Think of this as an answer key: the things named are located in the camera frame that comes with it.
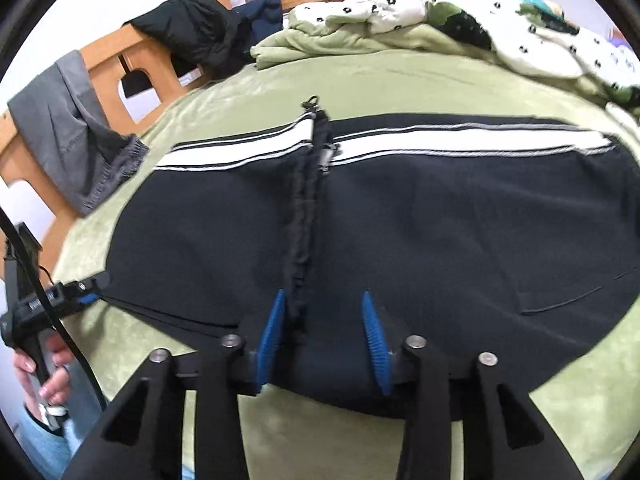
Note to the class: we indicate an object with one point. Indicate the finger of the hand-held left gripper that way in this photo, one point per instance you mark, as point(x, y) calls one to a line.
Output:
point(92, 282)
point(86, 299)

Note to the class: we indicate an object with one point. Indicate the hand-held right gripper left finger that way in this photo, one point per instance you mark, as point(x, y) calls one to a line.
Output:
point(270, 330)

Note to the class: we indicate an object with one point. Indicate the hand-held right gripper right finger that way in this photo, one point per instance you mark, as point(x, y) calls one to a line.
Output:
point(375, 340)

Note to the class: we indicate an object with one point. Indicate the black jacket white stripe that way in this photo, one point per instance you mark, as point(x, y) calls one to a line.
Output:
point(450, 220)

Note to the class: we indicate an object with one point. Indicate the person's left hand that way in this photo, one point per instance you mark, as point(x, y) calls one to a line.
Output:
point(55, 385)

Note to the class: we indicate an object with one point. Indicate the person's blue jeans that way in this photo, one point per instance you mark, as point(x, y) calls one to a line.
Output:
point(45, 450)

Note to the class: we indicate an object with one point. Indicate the grey garment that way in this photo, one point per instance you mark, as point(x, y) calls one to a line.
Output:
point(55, 125)

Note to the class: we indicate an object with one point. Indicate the green bed blanket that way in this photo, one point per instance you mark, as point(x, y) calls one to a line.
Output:
point(400, 80)

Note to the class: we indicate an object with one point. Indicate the folded green blanket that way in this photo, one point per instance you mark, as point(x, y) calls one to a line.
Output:
point(310, 42)

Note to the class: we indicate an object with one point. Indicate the dark blue garment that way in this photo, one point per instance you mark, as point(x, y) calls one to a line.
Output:
point(262, 15)

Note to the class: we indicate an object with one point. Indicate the white floral quilt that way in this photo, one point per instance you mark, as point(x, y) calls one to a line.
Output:
point(380, 5)

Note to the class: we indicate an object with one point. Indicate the teal patterned pillow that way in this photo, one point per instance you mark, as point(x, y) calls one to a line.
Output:
point(530, 0)

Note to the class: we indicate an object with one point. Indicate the wooden bed frame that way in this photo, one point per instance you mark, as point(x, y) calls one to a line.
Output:
point(100, 60)

